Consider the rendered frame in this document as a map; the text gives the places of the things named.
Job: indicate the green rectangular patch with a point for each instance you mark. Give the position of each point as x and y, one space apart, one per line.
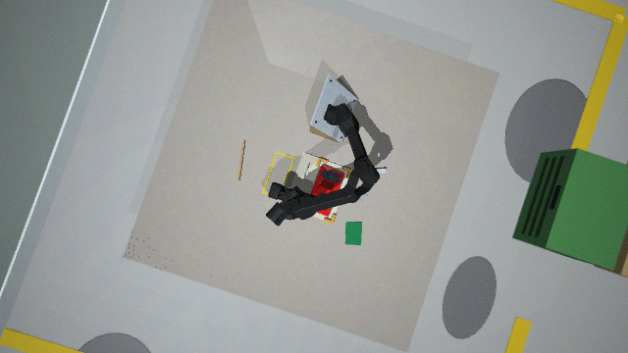
353 233

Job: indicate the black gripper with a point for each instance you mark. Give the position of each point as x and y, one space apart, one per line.
277 191

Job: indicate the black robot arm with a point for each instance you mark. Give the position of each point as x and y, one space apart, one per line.
304 207

